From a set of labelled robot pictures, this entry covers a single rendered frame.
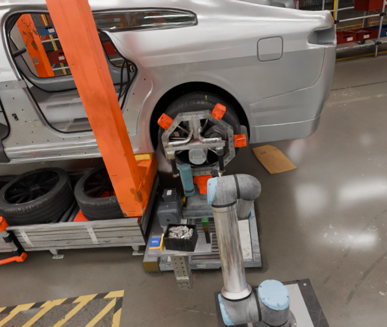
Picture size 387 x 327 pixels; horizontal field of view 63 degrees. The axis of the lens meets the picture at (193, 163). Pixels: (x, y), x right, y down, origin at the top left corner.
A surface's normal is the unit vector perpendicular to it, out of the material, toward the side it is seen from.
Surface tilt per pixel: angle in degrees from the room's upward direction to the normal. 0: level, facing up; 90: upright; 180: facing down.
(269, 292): 6
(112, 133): 90
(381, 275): 0
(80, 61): 90
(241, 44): 90
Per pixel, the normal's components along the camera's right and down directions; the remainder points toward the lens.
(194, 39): -0.09, 0.43
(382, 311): -0.14, -0.83
